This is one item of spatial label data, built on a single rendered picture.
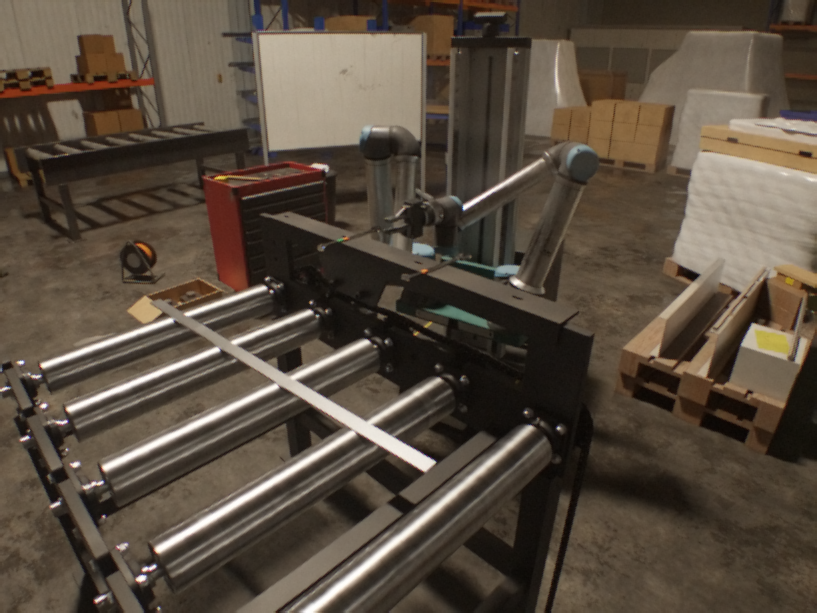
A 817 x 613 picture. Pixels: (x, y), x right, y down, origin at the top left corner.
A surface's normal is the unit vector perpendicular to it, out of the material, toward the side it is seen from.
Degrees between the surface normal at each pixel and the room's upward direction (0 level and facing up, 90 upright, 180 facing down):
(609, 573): 0
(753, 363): 90
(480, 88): 90
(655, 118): 90
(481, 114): 90
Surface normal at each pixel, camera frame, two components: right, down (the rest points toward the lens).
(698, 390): -0.69, 0.32
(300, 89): 0.36, 0.41
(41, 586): 0.00, -0.90
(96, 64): 0.70, 0.31
